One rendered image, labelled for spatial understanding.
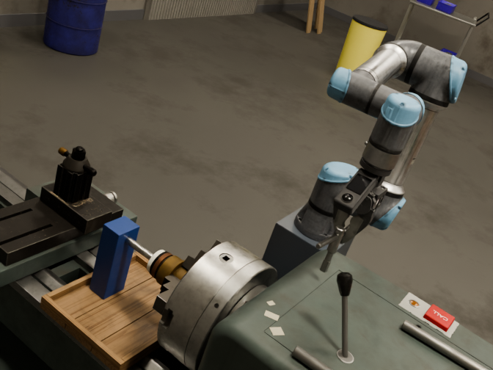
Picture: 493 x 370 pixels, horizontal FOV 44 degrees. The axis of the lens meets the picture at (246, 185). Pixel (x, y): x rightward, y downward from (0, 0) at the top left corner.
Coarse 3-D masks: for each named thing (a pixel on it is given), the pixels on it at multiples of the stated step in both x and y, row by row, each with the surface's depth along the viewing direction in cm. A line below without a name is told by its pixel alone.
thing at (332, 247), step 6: (336, 228) 136; (342, 228) 136; (342, 234) 136; (336, 240) 137; (330, 246) 138; (336, 246) 137; (330, 252) 138; (330, 258) 139; (324, 264) 140; (324, 270) 140
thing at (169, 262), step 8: (160, 256) 156; (168, 256) 157; (176, 256) 157; (152, 264) 155; (160, 264) 155; (168, 264) 154; (176, 264) 153; (152, 272) 156; (160, 272) 154; (168, 272) 153; (176, 272) 154; (184, 272) 154; (160, 280) 154
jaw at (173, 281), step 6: (168, 276) 151; (174, 276) 152; (168, 282) 150; (174, 282) 150; (162, 288) 147; (168, 288) 147; (174, 288) 148; (162, 294) 144; (168, 294) 144; (156, 300) 143; (162, 300) 142; (156, 306) 143; (162, 306) 142; (162, 312) 142; (168, 312) 140; (162, 318) 141; (168, 318) 140; (168, 324) 140
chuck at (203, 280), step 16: (208, 256) 142; (240, 256) 144; (256, 256) 150; (192, 272) 139; (208, 272) 139; (224, 272) 139; (176, 288) 139; (192, 288) 138; (208, 288) 137; (176, 304) 138; (192, 304) 136; (208, 304) 135; (160, 320) 141; (176, 320) 138; (192, 320) 136; (160, 336) 143; (176, 336) 139; (176, 352) 142
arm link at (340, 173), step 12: (324, 168) 183; (336, 168) 183; (348, 168) 185; (324, 180) 182; (336, 180) 180; (348, 180) 180; (312, 192) 189; (324, 192) 183; (336, 192) 181; (324, 204) 184
